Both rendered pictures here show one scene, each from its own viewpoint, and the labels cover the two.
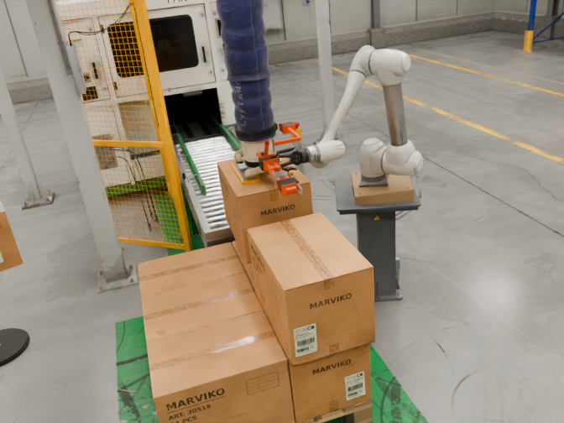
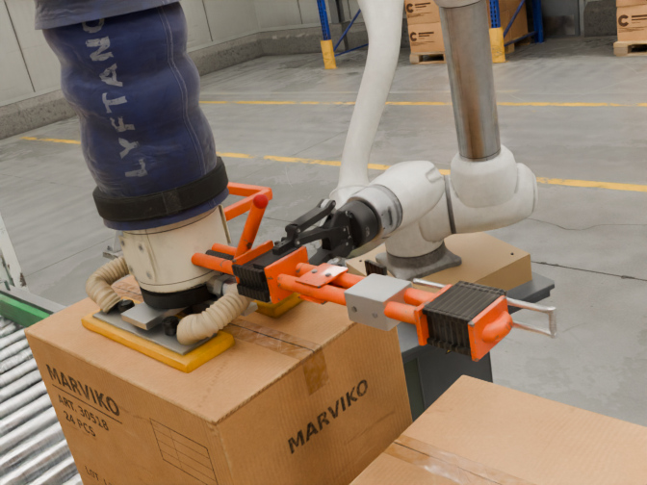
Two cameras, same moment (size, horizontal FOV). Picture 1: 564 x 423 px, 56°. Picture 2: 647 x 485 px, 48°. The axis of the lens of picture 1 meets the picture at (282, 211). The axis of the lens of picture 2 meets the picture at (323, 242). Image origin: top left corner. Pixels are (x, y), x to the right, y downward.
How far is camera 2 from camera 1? 1.80 m
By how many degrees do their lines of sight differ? 27
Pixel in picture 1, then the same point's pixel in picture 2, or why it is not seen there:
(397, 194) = (501, 274)
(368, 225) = (437, 369)
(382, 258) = not seen: hidden behind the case
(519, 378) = not seen: outside the picture
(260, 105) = (184, 94)
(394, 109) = (481, 65)
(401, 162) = (504, 194)
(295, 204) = (366, 377)
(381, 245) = not seen: hidden behind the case
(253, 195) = (262, 396)
